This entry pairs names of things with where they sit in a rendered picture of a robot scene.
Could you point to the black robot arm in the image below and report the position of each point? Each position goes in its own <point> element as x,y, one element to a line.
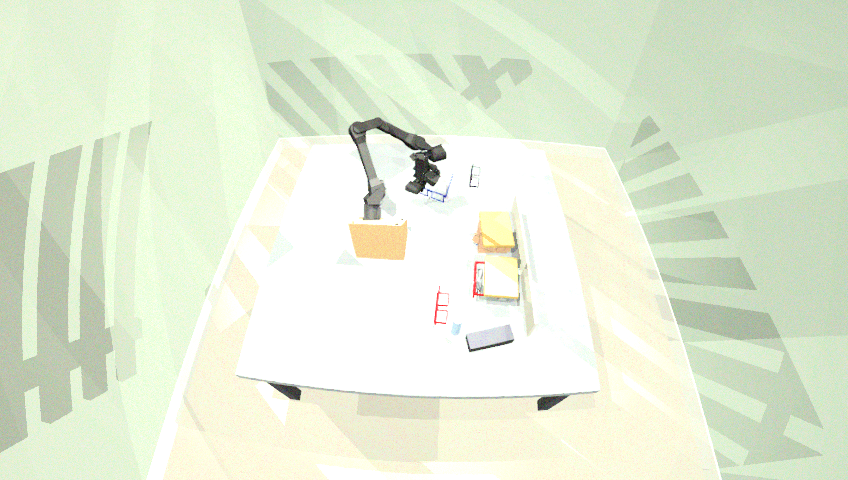
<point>376,186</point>

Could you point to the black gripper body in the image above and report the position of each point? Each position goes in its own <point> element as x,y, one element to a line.
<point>416,186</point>

